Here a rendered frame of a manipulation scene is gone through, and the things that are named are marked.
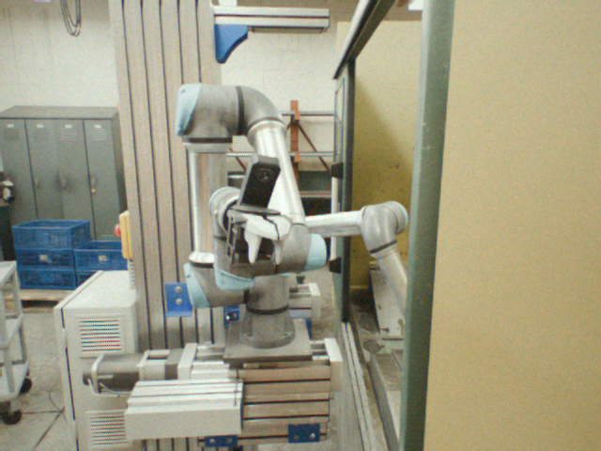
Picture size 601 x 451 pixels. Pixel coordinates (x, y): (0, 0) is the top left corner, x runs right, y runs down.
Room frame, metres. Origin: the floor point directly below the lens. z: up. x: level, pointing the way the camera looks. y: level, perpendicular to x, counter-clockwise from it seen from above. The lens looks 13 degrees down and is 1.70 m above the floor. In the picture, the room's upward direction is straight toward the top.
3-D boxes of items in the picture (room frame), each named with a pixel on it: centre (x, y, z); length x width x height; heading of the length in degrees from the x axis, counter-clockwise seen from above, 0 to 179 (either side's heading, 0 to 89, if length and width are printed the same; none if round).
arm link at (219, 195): (0.84, 0.13, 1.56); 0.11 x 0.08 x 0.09; 19
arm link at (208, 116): (1.09, 0.21, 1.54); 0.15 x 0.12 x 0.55; 109
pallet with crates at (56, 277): (4.52, 2.21, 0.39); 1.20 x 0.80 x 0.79; 87
